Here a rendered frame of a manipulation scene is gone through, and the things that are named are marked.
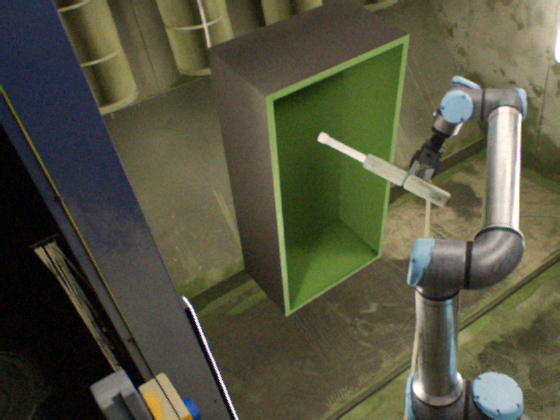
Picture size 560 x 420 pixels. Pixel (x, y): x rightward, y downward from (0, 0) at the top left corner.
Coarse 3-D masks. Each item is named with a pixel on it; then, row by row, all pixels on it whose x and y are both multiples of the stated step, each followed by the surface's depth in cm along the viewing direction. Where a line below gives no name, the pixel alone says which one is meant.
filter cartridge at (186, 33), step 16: (160, 0) 267; (176, 0) 263; (192, 0) 264; (208, 0) 267; (224, 0) 278; (176, 16) 268; (192, 16) 268; (208, 16) 271; (224, 16) 279; (176, 32) 275; (192, 32) 273; (208, 32) 275; (224, 32) 280; (176, 48) 282; (192, 48) 278; (176, 64) 294; (192, 64) 284; (208, 64) 285
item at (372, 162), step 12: (336, 144) 189; (360, 156) 187; (372, 156) 186; (372, 168) 186; (384, 168) 185; (396, 168) 185; (396, 180) 185; (408, 180) 184; (420, 180) 184; (420, 192) 184; (432, 192) 183; (444, 192) 183; (444, 204) 183
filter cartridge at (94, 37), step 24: (72, 0) 236; (96, 0) 243; (72, 24) 241; (96, 24) 245; (96, 48) 250; (120, 48) 262; (96, 72) 256; (120, 72) 263; (96, 96) 262; (120, 96) 267
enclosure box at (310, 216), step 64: (256, 64) 180; (320, 64) 180; (384, 64) 210; (256, 128) 185; (320, 128) 247; (384, 128) 230; (256, 192) 213; (320, 192) 277; (384, 192) 253; (256, 256) 252; (320, 256) 284
